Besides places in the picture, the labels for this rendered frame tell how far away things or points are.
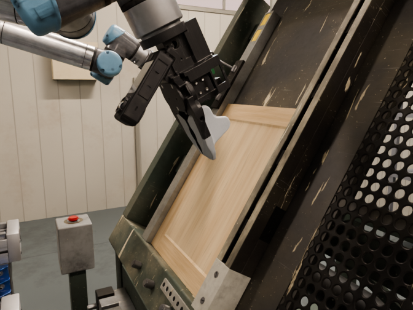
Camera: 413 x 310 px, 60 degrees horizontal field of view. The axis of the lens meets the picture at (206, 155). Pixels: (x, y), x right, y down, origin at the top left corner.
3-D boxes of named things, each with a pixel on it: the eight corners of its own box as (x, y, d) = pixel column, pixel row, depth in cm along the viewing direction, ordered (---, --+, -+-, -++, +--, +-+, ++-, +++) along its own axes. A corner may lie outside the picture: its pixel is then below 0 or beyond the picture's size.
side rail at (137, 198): (144, 223, 155) (121, 213, 150) (263, 9, 164) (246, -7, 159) (148, 227, 149) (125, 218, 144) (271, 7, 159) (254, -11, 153)
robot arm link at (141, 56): (143, 39, 125) (134, 56, 122) (154, 47, 127) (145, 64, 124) (134, 47, 131) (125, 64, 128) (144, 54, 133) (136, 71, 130)
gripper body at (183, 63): (233, 90, 54) (200, 12, 50) (188, 119, 52) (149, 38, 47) (210, 90, 61) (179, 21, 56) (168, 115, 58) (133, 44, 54)
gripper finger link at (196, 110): (216, 136, 53) (190, 82, 50) (208, 141, 53) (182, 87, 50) (201, 132, 57) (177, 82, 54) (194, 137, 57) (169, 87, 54)
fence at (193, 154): (150, 240, 130) (141, 235, 128) (272, 19, 138) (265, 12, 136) (155, 245, 126) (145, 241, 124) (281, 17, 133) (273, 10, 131)
